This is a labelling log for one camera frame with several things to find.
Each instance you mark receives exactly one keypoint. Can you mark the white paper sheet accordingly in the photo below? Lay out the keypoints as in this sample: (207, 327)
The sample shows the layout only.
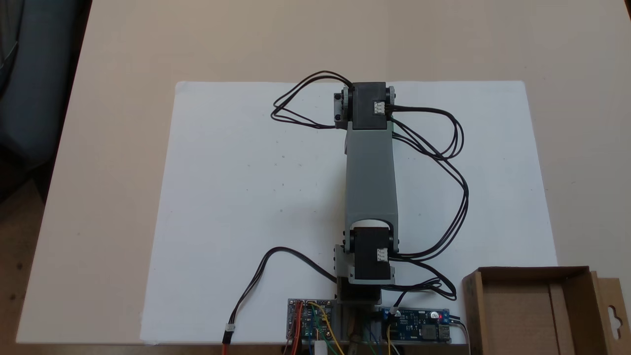
(246, 197)

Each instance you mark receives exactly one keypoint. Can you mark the metal table clamp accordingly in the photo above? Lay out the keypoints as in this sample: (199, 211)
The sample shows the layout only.
(355, 340)

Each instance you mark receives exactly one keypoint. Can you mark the brown cardboard box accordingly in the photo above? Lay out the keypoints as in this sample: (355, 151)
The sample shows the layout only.
(532, 310)

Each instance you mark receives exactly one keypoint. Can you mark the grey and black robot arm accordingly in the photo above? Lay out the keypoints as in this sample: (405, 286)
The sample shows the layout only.
(370, 177)

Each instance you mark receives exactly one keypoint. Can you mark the blue circuit board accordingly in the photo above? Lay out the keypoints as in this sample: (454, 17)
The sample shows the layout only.
(419, 325)

